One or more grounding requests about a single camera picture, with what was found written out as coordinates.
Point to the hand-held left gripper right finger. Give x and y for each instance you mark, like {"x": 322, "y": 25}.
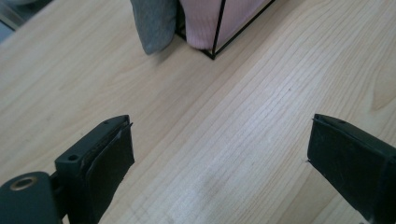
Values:
{"x": 351, "y": 161}

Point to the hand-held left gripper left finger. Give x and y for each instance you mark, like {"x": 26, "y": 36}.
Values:
{"x": 102, "y": 168}

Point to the grey knit beanie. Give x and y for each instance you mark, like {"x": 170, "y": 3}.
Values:
{"x": 155, "y": 25}

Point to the pink knit beanie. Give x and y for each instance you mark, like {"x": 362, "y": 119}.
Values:
{"x": 202, "y": 21}

